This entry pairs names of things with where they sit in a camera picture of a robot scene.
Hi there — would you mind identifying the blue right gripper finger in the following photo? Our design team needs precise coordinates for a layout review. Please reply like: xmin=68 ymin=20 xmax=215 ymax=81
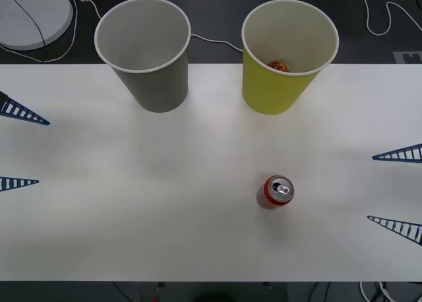
xmin=371 ymin=143 xmax=422 ymax=165
xmin=367 ymin=214 xmax=422 ymax=247

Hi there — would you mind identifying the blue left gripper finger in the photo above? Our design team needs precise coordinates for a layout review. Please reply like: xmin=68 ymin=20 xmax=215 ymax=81
xmin=0 ymin=176 xmax=40 ymax=193
xmin=0 ymin=90 xmax=51 ymax=127

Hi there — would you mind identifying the red drink can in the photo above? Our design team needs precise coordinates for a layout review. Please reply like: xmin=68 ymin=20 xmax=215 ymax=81
xmin=256 ymin=175 xmax=295 ymax=211

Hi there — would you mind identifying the white round disc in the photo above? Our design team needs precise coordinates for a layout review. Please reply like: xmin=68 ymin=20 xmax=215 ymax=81
xmin=0 ymin=0 xmax=75 ymax=51

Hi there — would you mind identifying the grey flat plate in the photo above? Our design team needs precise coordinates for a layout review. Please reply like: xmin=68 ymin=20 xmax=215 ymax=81
xmin=392 ymin=51 xmax=422 ymax=65

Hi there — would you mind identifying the grey plastic bin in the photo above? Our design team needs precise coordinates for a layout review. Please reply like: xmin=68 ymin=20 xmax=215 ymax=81
xmin=94 ymin=0 xmax=192 ymax=113

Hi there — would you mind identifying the yellow-green plastic bin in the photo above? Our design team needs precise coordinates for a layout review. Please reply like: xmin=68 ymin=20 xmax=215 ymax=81
xmin=241 ymin=0 xmax=340 ymax=115

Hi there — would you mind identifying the red and yellow can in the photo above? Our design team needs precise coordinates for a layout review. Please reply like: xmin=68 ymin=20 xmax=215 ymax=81
xmin=266 ymin=60 xmax=291 ymax=73

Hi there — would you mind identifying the white cable bundle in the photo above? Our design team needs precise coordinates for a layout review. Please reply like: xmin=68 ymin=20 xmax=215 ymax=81
xmin=358 ymin=280 xmax=402 ymax=302

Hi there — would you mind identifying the thin black cable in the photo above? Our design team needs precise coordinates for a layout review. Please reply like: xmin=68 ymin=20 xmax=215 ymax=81
xmin=7 ymin=0 xmax=46 ymax=63

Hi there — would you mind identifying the thin white cable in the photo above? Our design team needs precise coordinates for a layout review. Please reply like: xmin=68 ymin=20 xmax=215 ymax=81
xmin=0 ymin=0 xmax=79 ymax=64

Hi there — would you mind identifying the curly white cable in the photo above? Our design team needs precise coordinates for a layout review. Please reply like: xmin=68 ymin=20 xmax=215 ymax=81
xmin=359 ymin=0 xmax=422 ymax=36

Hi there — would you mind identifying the white power strip cable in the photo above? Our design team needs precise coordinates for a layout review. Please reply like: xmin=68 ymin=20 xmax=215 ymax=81
xmin=85 ymin=0 xmax=245 ymax=53

